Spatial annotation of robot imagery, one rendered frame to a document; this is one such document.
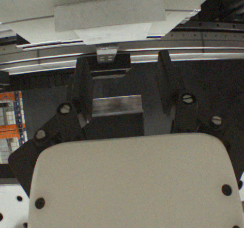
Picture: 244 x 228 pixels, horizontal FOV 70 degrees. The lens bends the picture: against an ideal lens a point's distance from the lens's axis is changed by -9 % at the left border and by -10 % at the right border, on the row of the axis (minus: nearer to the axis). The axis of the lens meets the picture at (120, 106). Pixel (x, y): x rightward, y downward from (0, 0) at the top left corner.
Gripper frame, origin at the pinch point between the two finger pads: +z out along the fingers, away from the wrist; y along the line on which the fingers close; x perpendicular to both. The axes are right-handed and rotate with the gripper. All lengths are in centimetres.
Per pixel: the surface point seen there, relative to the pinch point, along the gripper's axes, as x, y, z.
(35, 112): -49, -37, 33
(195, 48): -23.5, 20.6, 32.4
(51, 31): -0.2, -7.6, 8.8
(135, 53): -22.5, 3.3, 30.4
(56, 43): -4.6, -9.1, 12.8
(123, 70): -21.7, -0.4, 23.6
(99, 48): -7.7, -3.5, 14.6
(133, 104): -11.2, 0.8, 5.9
